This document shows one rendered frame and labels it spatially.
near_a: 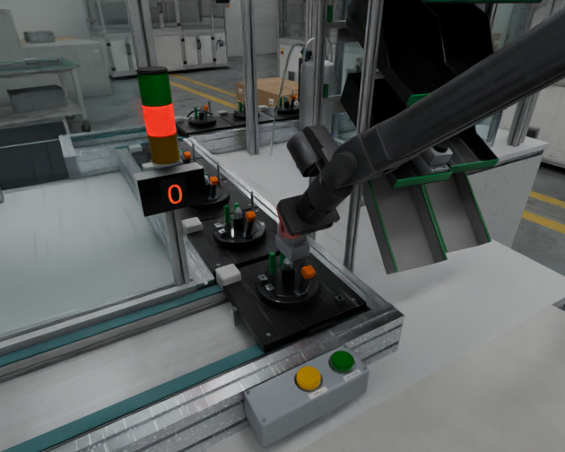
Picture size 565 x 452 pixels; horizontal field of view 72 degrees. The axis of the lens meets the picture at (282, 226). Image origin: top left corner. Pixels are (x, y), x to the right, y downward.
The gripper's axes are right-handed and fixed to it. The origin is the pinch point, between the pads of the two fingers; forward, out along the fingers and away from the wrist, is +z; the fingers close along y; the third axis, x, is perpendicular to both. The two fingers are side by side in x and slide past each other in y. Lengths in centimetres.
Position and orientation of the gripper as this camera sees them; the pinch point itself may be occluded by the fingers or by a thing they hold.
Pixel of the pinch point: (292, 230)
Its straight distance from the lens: 77.2
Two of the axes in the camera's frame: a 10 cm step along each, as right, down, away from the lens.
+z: -3.2, 3.9, 8.6
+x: 3.8, 8.9, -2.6
